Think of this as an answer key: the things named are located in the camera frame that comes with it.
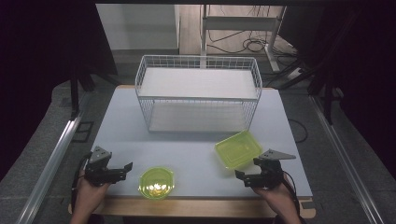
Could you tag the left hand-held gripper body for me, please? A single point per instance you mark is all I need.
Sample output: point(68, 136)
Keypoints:
point(99, 174)

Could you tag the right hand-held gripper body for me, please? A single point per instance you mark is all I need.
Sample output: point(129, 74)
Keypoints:
point(269, 174)

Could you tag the green rectangular plastic container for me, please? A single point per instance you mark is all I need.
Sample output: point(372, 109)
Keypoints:
point(238, 150)

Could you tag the green round plastic container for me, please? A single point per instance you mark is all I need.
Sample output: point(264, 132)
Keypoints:
point(156, 183)

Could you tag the person's left hand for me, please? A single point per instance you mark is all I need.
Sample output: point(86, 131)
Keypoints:
point(90, 194)

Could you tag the person's right hand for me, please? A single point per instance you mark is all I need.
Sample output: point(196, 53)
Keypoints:
point(280, 196)

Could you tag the black metal stand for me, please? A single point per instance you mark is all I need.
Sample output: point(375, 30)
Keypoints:
point(327, 93)
point(74, 93)

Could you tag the white cabinet panel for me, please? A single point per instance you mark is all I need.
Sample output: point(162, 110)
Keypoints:
point(137, 26)

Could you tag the grey aluminium rail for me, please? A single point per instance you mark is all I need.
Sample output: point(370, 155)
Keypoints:
point(342, 158)
point(49, 168)

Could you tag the white metal desk frame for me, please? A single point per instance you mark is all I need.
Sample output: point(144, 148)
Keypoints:
point(238, 23)

